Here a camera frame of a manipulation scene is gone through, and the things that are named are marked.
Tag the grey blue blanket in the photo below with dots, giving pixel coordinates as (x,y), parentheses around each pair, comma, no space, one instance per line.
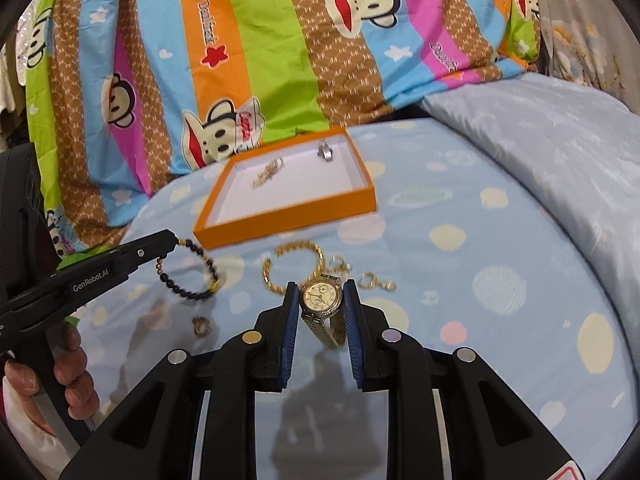
(576,150)

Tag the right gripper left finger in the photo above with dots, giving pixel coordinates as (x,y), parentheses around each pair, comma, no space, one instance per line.
(194,416)

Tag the gold pearl charm earring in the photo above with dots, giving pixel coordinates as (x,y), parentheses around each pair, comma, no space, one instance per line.
(337,265)

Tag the gold wristwatch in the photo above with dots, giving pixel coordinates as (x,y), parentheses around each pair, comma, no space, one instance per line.
(321,301)

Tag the colourful monkey print duvet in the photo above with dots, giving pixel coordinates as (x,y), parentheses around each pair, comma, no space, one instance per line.
(124,95)

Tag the light blue spotted bedsheet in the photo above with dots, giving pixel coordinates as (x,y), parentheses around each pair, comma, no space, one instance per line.
(477,262)

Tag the person's left hand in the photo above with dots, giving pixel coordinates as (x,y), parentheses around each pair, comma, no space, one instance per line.
(70,370)

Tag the grey floral fabric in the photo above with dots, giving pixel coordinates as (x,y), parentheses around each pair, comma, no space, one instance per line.
(589,42)

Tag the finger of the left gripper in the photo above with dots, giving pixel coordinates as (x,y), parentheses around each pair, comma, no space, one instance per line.
(145,249)

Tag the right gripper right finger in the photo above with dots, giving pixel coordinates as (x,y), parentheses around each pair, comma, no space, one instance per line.
(450,415)

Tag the silver and gold rings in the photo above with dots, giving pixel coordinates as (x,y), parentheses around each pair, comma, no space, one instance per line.
(202,326)

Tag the orange cardboard tray box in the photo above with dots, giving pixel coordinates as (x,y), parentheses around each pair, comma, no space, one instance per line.
(284,187)

